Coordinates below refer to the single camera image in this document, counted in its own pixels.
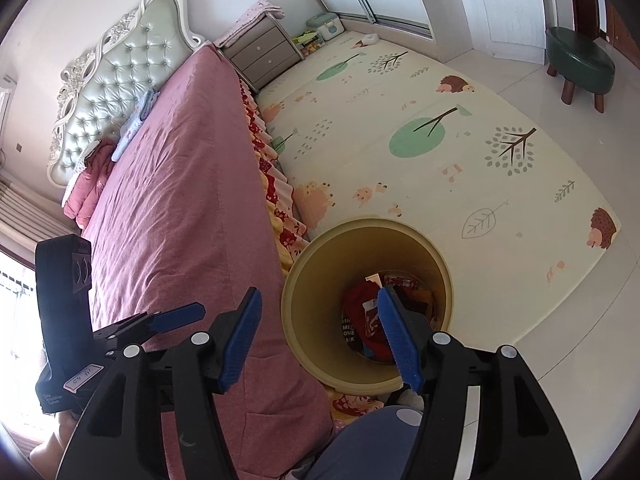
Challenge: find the colourful toy box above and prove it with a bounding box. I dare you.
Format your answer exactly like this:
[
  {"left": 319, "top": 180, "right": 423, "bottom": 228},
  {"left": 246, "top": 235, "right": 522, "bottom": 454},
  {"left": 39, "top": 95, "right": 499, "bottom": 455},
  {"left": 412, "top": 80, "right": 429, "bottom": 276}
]
[{"left": 292, "top": 32, "right": 321, "bottom": 57}]

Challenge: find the white air conditioner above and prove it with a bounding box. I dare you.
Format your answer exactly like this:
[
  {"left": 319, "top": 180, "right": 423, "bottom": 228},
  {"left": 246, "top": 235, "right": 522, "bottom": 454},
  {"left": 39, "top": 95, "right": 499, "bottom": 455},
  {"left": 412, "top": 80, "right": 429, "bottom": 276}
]
[{"left": 0, "top": 76, "right": 17, "bottom": 132}]

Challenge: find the bed with pink sheet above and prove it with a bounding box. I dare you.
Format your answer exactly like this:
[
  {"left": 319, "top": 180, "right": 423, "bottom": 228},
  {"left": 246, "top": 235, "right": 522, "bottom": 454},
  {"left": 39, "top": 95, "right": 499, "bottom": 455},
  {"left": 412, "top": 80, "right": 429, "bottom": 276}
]
[{"left": 65, "top": 42, "right": 336, "bottom": 480}]

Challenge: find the black printed packet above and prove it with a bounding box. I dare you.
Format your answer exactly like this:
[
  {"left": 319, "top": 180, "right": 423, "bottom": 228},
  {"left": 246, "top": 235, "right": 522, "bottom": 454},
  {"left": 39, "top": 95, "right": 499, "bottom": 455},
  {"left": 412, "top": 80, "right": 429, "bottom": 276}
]
[{"left": 340, "top": 312, "right": 372, "bottom": 357}]

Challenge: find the red cloth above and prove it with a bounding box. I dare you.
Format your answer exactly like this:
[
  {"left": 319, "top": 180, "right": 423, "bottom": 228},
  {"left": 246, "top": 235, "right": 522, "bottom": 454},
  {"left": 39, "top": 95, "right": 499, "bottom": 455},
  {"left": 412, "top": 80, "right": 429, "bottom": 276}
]
[{"left": 342, "top": 282, "right": 388, "bottom": 322}]

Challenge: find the red yellow bed skirt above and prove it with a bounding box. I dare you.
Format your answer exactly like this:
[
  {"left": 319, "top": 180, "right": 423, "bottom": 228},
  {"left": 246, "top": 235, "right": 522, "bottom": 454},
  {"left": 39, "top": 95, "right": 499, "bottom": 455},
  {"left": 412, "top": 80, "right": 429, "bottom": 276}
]
[{"left": 237, "top": 77, "right": 312, "bottom": 273}]

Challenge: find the grey nightstand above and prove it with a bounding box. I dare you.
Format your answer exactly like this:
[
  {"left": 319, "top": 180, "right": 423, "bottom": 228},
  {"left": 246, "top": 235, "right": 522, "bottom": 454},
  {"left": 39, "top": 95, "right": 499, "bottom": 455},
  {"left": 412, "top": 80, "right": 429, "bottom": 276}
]
[{"left": 222, "top": 20, "right": 303, "bottom": 93}]

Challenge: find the green round stool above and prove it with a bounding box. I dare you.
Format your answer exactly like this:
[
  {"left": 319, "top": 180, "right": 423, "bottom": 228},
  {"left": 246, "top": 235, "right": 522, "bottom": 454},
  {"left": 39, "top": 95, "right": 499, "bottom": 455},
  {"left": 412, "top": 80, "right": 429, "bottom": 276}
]
[{"left": 545, "top": 26, "right": 616, "bottom": 113}]

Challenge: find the pink nightstand cloth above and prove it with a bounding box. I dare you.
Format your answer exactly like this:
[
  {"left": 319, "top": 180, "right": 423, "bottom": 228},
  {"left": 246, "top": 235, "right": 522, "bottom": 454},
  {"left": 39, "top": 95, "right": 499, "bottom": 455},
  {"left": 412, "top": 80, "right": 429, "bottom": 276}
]
[{"left": 214, "top": 0, "right": 286, "bottom": 49}]

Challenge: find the beige curtain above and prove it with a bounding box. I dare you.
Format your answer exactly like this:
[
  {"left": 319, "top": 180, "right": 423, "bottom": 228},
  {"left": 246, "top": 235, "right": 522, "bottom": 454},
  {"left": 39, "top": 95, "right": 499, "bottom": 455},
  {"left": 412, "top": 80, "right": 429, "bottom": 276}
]
[{"left": 0, "top": 170, "right": 76, "bottom": 257}]

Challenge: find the folded pink quilt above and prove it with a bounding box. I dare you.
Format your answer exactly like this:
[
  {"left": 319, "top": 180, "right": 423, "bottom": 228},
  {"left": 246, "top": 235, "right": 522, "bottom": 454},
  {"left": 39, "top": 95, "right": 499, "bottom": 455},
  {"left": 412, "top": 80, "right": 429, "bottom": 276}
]
[{"left": 62, "top": 137, "right": 119, "bottom": 227}]

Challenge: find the person's leg in blue pants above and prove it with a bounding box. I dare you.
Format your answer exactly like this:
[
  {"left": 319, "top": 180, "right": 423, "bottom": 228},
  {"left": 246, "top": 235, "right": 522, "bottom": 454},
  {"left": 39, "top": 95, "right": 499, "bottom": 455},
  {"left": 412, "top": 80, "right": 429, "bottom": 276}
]
[{"left": 300, "top": 405, "right": 426, "bottom": 480}]

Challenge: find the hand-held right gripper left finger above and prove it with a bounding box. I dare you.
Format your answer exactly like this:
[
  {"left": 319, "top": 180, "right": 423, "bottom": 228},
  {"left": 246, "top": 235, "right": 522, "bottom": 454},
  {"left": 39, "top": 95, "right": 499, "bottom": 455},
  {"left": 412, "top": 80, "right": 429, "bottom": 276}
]
[{"left": 55, "top": 286, "right": 263, "bottom": 480}]

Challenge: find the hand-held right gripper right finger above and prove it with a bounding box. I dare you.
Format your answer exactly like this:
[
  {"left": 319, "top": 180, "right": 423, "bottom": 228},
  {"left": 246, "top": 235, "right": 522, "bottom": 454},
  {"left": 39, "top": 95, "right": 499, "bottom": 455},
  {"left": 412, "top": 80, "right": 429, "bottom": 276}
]
[{"left": 376, "top": 285, "right": 583, "bottom": 480}]

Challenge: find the yellow plastic trash bin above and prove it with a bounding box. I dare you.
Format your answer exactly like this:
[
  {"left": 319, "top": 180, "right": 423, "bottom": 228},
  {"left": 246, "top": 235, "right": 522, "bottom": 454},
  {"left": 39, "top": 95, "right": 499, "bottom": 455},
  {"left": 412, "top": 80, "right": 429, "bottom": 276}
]
[{"left": 281, "top": 217, "right": 455, "bottom": 395}]

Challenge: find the white green storage box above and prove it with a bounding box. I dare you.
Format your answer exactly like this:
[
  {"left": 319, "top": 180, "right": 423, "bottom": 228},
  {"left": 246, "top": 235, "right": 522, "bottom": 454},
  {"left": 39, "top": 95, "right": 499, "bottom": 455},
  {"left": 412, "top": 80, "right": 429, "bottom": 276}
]
[{"left": 306, "top": 11, "right": 343, "bottom": 42}]

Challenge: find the person's left forearm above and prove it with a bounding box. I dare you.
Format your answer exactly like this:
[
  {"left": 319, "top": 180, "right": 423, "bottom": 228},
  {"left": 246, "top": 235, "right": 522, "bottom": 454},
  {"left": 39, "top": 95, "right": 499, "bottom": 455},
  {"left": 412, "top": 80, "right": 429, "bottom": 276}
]
[{"left": 29, "top": 407, "right": 85, "bottom": 467}]

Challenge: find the folded blue cloth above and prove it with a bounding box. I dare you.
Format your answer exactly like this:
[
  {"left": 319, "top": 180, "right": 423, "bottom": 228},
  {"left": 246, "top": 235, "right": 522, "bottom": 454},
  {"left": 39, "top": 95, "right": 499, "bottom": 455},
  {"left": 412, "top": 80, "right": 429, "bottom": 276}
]
[{"left": 111, "top": 89, "right": 161, "bottom": 162}]

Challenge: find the brown wooden door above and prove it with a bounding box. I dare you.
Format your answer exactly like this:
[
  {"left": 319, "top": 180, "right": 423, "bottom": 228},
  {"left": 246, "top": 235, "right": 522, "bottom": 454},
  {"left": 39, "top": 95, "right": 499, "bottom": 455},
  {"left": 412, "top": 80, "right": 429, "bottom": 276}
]
[{"left": 565, "top": 0, "right": 633, "bottom": 56}]

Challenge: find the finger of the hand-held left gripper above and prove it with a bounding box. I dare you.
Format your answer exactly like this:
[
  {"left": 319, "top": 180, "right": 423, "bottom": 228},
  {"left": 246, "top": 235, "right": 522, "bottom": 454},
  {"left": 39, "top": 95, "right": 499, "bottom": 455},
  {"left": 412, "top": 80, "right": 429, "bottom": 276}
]
[
  {"left": 106, "top": 302, "right": 207, "bottom": 357},
  {"left": 91, "top": 311, "right": 162, "bottom": 344}
]

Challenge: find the green tufted headboard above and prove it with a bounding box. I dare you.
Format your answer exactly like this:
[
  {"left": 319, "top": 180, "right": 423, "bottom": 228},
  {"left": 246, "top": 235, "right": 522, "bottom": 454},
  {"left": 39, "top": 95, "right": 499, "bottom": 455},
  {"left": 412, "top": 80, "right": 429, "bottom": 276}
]
[{"left": 46, "top": 0, "right": 207, "bottom": 189}]

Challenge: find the cream printed play mat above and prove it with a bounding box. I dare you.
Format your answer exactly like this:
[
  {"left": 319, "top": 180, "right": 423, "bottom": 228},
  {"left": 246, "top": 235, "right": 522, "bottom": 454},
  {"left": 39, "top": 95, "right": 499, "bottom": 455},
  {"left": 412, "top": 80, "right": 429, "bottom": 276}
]
[{"left": 255, "top": 30, "right": 623, "bottom": 333}]

